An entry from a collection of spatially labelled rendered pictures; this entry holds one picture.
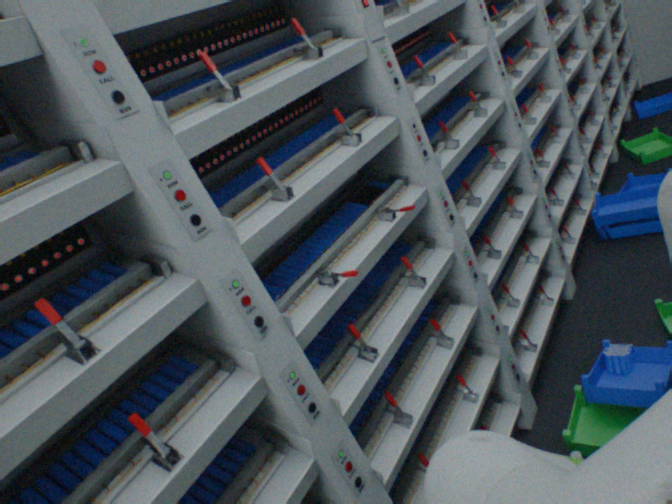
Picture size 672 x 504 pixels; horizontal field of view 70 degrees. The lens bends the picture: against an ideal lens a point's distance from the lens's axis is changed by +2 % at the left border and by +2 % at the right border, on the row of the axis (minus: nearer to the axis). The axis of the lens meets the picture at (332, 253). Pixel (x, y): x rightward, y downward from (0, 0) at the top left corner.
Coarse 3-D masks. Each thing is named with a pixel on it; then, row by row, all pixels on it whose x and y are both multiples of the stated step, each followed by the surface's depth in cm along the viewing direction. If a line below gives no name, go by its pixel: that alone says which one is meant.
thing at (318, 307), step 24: (384, 168) 128; (408, 168) 124; (336, 192) 123; (408, 192) 124; (408, 216) 118; (360, 240) 108; (384, 240) 109; (360, 264) 101; (336, 288) 95; (312, 312) 90; (312, 336) 90
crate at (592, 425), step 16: (576, 400) 151; (576, 416) 149; (592, 416) 149; (608, 416) 147; (624, 416) 144; (576, 432) 147; (592, 432) 144; (608, 432) 142; (576, 448) 139; (592, 448) 136
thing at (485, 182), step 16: (480, 144) 184; (496, 144) 178; (512, 144) 178; (464, 160) 173; (480, 160) 171; (496, 160) 166; (512, 160) 171; (464, 176) 162; (480, 176) 164; (496, 176) 162; (464, 192) 155; (480, 192) 155; (496, 192) 159; (464, 208) 148; (480, 208) 147; (464, 224) 136
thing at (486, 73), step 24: (432, 24) 170; (456, 24) 166; (480, 24) 162; (480, 72) 170; (504, 72) 173; (504, 120) 175; (528, 144) 183; (528, 168) 181; (552, 216) 194; (552, 240) 191; (552, 264) 197
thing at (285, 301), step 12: (384, 192) 120; (396, 192) 122; (384, 204) 118; (360, 216) 112; (372, 216) 114; (360, 228) 110; (336, 240) 105; (348, 240) 106; (336, 252) 103; (324, 264) 99; (336, 264) 100; (312, 276) 96; (300, 288) 93; (288, 300) 91
